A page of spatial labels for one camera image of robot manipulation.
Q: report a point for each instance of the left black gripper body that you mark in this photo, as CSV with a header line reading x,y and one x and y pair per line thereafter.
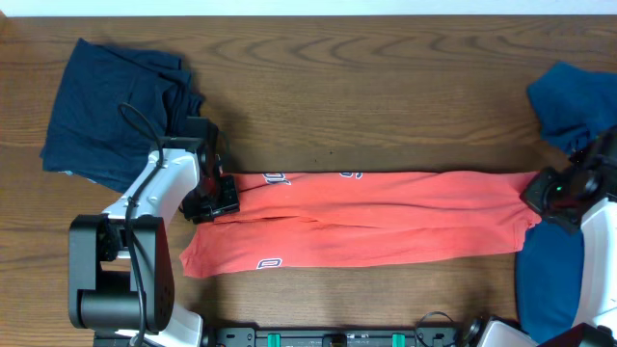
x,y
214,199

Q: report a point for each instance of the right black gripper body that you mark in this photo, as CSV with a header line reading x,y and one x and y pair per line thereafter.
x,y
550,197

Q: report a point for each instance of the coral red t-shirt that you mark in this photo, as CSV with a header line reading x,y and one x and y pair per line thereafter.
x,y
362,220

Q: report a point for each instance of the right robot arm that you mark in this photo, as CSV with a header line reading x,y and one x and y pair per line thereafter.
x,y
595,321

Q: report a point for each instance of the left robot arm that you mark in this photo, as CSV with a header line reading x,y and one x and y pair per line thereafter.
x,y
120,276

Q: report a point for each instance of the blue garment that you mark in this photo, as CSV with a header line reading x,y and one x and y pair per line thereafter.
x,y
566,271

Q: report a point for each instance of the folded dark navy garment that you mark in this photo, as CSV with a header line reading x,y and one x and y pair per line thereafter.
x,y
109,101

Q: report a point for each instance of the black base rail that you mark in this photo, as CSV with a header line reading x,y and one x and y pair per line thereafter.
x,y
433,329

